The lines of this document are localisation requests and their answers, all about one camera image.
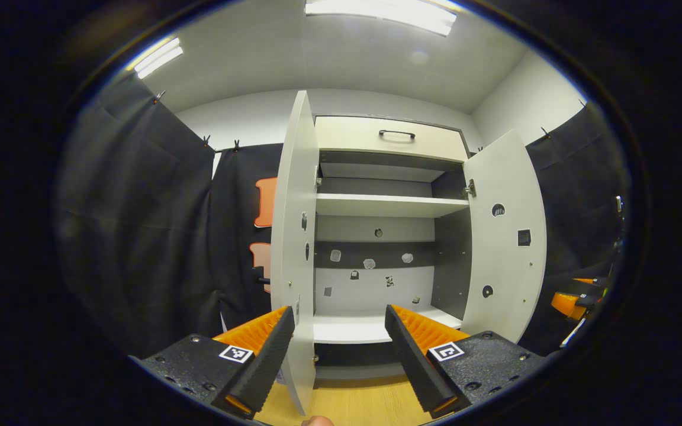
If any wide ceiling light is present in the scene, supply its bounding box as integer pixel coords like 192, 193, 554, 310
304, 0, 458, 37

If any white printed card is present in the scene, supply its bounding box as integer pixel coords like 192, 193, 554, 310
559, 318, 586, 348

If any black backdrop cloth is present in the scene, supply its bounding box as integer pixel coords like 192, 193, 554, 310
57, 74, 285, 362
519, 102, 632, 357

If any beige double-door shoe cabinet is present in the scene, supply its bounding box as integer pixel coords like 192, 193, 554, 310
311, 114, 473, 382

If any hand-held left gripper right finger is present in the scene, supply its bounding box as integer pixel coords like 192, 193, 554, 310
384, 305, 561, 419

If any narrow ceiling light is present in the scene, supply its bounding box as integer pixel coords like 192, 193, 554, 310
127, 37, 184, 80

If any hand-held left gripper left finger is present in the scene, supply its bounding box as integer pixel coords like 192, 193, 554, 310
130, 305, 296, 419

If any white cabinet shelf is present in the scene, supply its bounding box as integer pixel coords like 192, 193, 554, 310
316, 193, 471, 219
313, 306, 464, 345

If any beige cabinet door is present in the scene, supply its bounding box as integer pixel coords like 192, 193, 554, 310
461, 130, 548, 344
270, 90, 319, 416

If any beige cabinet drawer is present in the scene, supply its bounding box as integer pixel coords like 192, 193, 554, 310
314, 115, 471, 163

